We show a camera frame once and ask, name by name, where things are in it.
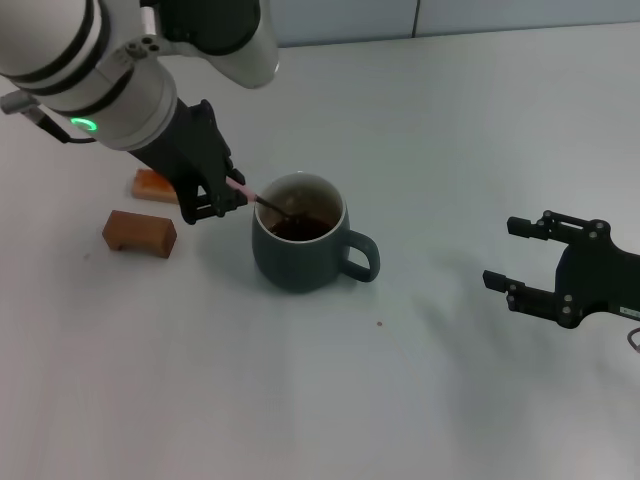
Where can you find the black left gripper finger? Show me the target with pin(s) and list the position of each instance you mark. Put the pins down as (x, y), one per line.
(220, 209)
(236, 177)

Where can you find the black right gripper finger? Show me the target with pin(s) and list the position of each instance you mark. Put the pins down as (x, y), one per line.
(535, 301)
(555, 227)

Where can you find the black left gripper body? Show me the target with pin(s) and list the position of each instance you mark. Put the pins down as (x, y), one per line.
(190, 150)

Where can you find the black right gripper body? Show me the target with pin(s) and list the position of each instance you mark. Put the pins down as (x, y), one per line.
(590, 280)

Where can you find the grey ceramic cup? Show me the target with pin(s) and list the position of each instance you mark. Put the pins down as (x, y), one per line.
(290, 265)

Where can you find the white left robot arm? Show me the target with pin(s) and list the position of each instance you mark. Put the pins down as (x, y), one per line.
(125, 60)

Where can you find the light wooden block orange stain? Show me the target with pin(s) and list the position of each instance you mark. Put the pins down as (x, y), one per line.
(150, 187)

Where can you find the brown wooden block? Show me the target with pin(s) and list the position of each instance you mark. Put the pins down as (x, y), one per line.
(145, 232)

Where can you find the dark coffee liquid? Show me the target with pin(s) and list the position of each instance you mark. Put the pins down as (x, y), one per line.
(305, 230)

